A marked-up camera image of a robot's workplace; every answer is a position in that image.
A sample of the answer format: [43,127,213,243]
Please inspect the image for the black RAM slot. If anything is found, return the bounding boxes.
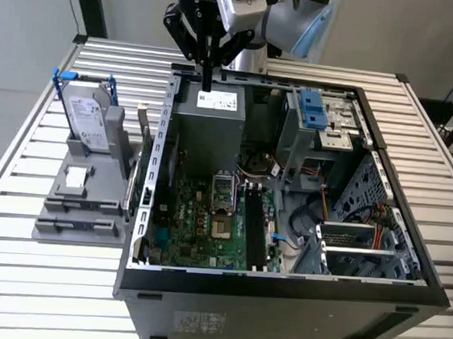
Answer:
[240,183,264,272]
[250,183,275,272]

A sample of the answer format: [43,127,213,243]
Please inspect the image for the grey disk bay cage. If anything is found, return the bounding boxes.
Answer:
[293,202,427,282]

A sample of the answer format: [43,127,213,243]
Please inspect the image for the CPU socket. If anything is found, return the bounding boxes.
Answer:
[209,212,236,242]

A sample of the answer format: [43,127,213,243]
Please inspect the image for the metal socket cover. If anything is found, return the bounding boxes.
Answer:
[209,169,238,216]

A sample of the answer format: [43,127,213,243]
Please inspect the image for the grey optical drive cage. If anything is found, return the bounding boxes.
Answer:
[277,86,365,194]

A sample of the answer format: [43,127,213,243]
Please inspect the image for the silver CPU chip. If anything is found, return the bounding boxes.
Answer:
[64,166,88,189]

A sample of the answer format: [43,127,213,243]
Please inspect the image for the RAM stick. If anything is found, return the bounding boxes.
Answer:
[53,219,99,232]
[59,199,103,212]

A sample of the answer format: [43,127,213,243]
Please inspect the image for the orange and red wire bundle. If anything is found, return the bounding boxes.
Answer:
[370,202,388,252]

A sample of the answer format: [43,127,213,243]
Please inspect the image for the hard disk in blue carrier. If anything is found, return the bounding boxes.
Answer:
[47,66,121,156]

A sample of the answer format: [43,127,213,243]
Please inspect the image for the black data cable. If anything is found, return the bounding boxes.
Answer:
[286,202,321,245]

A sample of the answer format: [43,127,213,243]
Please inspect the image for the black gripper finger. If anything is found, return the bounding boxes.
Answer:
[206,26,256,95]
[157,2,213,92]

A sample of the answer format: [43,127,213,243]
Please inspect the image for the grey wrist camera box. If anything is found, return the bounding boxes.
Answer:
[213,0,269,37]

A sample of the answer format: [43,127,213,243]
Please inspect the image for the grey parts rack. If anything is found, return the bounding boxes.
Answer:
[31,102,147,248]

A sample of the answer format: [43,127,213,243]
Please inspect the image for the green graphics card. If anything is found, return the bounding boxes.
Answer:
[122,101,157,222]

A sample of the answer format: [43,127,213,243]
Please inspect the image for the green motherboard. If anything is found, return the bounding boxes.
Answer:
[147,174,288,275]

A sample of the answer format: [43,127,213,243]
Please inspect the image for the CPU cooler fan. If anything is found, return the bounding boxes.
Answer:
[236,149,281,177]

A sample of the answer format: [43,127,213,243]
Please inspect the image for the black open PC case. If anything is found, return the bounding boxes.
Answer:
[108,59,453,339]

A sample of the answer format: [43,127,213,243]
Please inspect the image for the grey power supply unit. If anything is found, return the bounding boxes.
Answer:
[168,80,249,179]

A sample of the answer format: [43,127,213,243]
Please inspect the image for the socket locking lever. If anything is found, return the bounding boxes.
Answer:
[230,176,239,214]

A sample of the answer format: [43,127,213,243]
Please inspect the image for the black upright post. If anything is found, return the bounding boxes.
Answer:
[67,0,111,39]

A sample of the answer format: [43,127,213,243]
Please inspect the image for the blue drive bay latch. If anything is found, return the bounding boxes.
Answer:
[296,88,331,130]

